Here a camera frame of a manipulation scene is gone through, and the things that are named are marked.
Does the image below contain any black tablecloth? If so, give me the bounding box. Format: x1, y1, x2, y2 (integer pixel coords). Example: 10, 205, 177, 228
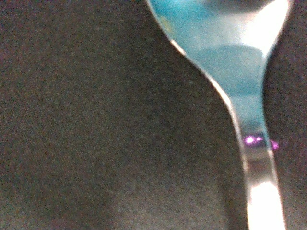
0, 0, 307, 230

